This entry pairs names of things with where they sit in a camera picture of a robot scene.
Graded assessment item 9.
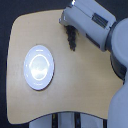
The dark purple grape bunch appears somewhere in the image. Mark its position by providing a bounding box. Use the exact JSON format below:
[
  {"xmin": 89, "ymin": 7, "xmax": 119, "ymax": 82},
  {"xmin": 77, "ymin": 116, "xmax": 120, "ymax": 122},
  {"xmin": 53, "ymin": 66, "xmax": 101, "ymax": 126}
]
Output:
[{"xmin": 66, "ymin": 26, "xmax": 76, "ymax": 51}]

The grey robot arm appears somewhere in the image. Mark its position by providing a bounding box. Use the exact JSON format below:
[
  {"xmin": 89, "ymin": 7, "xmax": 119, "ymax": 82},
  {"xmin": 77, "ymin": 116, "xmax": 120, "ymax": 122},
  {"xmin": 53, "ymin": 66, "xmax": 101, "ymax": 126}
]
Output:
[{"xmin": 59, "ymin": 0, "xmax": 128, "ymax": 128}]

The white round plate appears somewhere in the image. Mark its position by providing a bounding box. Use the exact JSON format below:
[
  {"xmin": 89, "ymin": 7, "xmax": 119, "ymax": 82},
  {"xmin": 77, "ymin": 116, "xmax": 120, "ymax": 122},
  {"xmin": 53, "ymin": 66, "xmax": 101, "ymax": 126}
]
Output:
[{"xmin": 24, "ymin": 45, "xmax": 55, "ymax": 90}]

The white table base frame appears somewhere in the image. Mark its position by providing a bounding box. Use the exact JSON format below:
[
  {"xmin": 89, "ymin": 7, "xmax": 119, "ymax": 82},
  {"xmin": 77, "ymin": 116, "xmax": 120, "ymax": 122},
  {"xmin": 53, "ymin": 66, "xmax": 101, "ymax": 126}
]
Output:
[{"xmin": 29, "ymin": 112, "xmax": 107, "ymax": 128}]

